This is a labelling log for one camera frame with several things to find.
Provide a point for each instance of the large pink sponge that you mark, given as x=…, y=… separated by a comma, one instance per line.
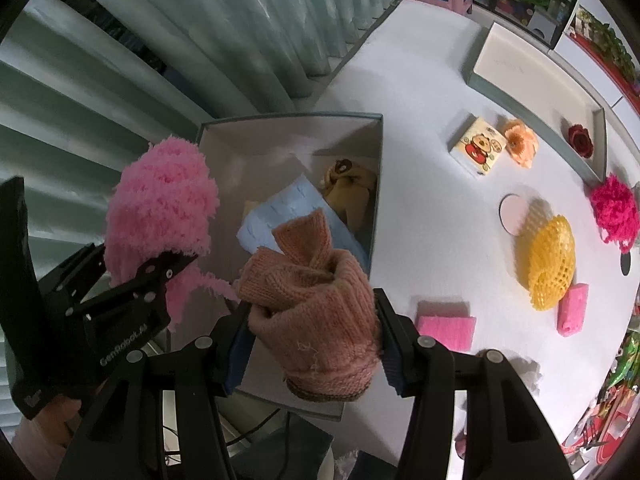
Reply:
x=446, y=327

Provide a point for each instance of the grey cardboard storage box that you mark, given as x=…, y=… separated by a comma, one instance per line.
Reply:
x=280, y=145

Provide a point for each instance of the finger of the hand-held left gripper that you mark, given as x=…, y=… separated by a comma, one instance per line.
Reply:
x=145, y=285
x=75, y=275

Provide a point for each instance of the red ledge with small toys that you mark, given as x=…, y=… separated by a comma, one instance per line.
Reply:
x=607, y=45

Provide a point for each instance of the red train track tray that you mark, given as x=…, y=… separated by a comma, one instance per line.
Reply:
x=600, y=440

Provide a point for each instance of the small tan bear toy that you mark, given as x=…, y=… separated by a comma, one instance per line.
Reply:
x=350, y=185

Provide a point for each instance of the hot pink fluffy yarn cloth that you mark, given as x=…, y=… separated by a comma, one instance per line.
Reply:
x=617, y=207

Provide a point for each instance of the orange fabric flower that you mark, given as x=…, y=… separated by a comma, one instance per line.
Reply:
x=521, y=144

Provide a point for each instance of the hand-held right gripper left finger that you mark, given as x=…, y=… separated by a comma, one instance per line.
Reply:
x=235, y=360

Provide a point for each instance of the yellow foam fruit net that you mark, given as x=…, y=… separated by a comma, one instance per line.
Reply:
x=547, y=260

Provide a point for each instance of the bear print tissue pack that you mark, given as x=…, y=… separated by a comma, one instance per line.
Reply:
x=479, y=146

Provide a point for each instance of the small pink sponge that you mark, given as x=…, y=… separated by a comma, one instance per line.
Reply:
x=573, y=310

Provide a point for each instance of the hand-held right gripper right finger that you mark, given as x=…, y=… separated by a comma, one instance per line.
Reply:
x=393, y=362

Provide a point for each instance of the light pink fluffy cloth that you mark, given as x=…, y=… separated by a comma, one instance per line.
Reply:
x=160, y=210

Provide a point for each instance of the pile of snack packets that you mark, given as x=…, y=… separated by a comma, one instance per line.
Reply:
x=620, y=375

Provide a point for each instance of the black round table hole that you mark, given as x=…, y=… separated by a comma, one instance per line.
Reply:
x=625, y=265

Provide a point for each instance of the dark red fabric rose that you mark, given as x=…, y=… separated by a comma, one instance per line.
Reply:
x=581, y=141

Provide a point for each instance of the peach knitted hat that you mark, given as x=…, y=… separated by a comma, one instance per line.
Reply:
x=310, y=310

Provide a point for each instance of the pale pink round coaster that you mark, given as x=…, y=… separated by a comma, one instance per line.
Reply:
x=514, y=214

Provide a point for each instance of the light blue towel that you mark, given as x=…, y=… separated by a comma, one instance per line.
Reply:
x=280, y=210

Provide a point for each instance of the person's left hand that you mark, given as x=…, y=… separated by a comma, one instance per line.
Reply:
x=55, y=422

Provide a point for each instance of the grey box lid tray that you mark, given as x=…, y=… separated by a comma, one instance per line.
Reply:
x=540, y=85

